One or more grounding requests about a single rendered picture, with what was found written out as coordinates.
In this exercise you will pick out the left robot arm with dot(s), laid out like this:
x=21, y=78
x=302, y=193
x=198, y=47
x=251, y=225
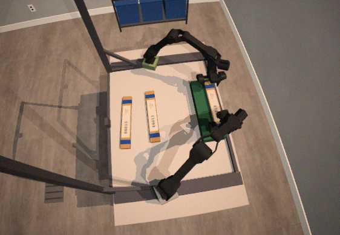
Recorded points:
x=208, y=52

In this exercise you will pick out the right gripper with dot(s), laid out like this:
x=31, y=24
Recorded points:
x=212, y=126

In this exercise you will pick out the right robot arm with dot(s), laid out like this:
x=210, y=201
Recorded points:
x=200, y=151

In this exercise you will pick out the green rectangular block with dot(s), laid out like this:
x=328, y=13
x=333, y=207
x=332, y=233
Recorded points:
x=202, y=108

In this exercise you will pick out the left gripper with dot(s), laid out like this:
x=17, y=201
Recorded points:
x=201, y=77

